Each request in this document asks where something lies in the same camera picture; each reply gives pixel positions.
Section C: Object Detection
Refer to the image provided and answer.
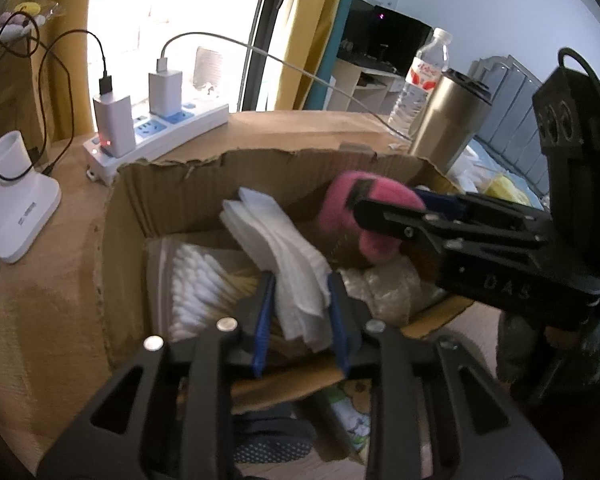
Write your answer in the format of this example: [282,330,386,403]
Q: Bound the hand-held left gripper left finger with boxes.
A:
[37,272,279,480]

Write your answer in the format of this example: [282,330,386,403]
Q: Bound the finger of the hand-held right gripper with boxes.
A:
[351,179,537,257]
[414,187,552,232]

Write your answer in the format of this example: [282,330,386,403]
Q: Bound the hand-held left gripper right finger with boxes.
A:
[327,272,564,480]

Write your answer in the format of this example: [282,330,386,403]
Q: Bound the clear bubble wrap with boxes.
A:
[339,257,432,327]

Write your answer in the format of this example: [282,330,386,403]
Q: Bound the stack of white tissues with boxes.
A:
[220,187,334,354]

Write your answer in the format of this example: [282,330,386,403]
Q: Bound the pink sock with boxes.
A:
[317,171,427,264]

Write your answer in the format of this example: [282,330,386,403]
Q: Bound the cotton swab pack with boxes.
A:
[167,242,262,342]

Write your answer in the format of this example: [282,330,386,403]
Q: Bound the brown cardboard box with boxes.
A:
[100,147,477,462]

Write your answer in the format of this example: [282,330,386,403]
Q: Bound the yellow sponge pack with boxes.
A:
[481,172,532,207]

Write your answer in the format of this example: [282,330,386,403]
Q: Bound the steel tumbler with black lid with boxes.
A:
[408,71,494,174]

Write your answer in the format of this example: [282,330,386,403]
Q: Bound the printed tissue packet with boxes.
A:
[324,377,374,457]

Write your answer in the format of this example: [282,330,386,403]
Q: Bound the grey bed headboard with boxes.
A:
[467,55,552,197]

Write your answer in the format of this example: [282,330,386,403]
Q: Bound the grey knitted socks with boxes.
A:
[232,404,317,467]

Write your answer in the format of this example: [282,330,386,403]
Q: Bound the clear water bottle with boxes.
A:
[387,28,454,139]

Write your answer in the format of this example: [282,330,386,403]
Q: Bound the white cabinet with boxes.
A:
[325,57,407,117]

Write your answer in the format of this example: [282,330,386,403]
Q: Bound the teal curtain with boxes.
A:
[300,0,369,112]

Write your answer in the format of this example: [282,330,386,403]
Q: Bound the black monitor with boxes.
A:
[337,0,434,69]

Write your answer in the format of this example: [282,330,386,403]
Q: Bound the white power strip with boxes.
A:
[83,101,230,184]

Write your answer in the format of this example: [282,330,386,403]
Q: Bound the yellow curtain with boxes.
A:
[275,0,354,112]
[30,0,99,134]

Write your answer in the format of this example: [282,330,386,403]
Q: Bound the white desk lamp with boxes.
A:
[0,131,62,265]

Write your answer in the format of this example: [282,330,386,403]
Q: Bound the pastel plush toy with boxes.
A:
[0,2,47,42]

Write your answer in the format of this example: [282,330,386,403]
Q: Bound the black door frame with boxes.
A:
[237,0,282,112]

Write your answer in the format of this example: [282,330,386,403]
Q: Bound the white charger with black cable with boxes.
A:
[0,30,137,183]

